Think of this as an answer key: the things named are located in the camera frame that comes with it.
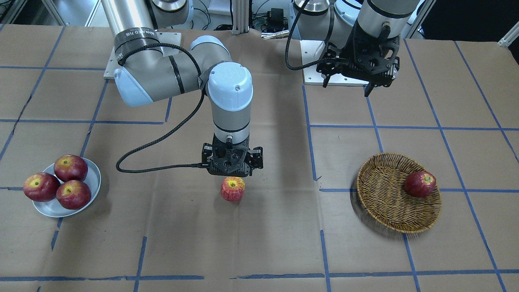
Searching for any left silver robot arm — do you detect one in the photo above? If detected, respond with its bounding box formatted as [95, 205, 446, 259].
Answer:
[284, 0, 419, 97]

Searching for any red apple yellow top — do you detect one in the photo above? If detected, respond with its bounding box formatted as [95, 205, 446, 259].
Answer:
[220, 177, 245, 202]

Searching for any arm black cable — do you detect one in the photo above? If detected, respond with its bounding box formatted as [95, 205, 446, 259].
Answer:
[285, 0, 349, 71]
[116, 42, 209, 174]

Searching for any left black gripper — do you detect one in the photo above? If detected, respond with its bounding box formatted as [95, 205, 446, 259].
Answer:
[316, 25, 400, 97]

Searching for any grey metal plate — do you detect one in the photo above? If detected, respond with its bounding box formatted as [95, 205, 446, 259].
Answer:
[33, 158, 101, 218]

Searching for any red apple front on plate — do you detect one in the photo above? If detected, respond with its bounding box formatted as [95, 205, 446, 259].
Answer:
[56, 180, 92, 210]

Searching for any red apple on plate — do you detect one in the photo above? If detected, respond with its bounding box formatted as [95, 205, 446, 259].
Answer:
[23, 172, 61, 202]
[56, 180, 92, 210]

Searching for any woven wicker basket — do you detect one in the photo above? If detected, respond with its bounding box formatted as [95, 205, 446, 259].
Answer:
[355, 152, 443, 234]

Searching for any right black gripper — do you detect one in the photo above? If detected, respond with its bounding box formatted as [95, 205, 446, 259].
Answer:
[202, 135, 264, 177]

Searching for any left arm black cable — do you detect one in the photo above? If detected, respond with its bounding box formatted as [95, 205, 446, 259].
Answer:
[285, 0, 349, 71]

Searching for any aluminium frame post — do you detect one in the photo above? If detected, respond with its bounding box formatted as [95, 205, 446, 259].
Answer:
[230, 0, 252, 35]

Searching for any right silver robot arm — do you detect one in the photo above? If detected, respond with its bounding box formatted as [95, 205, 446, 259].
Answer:
[102, 0, 264, 177]

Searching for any black power adapter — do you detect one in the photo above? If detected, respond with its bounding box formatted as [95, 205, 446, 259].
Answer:
[267, 8, 284, 30]

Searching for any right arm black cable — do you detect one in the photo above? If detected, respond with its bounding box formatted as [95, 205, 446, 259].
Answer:
[116, 42, 209, 174]

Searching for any red apple top of plate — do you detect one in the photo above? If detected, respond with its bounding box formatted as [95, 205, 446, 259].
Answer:
[54, 155, 88, 182]

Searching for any dark red apple in basket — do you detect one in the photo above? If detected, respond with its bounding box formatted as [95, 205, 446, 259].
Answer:
[404, 171, 436, 198]

